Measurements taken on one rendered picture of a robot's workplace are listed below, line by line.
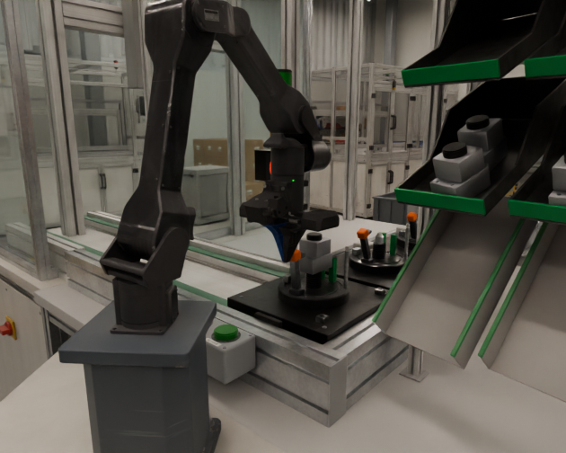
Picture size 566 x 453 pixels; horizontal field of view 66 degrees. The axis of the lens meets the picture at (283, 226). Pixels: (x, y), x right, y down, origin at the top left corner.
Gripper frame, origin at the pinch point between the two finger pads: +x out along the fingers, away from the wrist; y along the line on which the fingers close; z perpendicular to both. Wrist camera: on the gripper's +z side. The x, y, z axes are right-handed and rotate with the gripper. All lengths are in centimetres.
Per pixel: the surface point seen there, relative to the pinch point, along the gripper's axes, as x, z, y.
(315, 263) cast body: 4.6, -6.1, 2.1
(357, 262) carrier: 9.7, -27.4, -2.1
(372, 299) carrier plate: 12.0, -14.3, 9.7
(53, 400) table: 24.1, 33.4, -20.8
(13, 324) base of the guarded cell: 43, 15, -103
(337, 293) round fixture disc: 10.1, -8.3, 5.7
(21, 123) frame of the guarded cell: -21, 14, -81
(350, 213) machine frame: 17, -115, -60
